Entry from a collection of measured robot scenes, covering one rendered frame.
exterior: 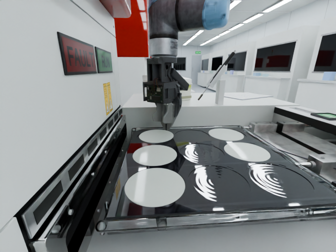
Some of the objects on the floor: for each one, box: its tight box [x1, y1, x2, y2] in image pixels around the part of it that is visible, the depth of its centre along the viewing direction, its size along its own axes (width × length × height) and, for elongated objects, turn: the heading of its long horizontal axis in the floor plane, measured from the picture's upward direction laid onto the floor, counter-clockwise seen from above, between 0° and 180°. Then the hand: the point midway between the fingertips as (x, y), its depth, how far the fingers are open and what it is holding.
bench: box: [198, 53, 212, 88], centre depth 1113 cm, size 108×180×200 cm, turn 4°
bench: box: [244, 25, 320, 103], centre depth 488 cm, size 108×180×200 cm, turn 4°
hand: (168, 126), depth 54 cm, fingers closed
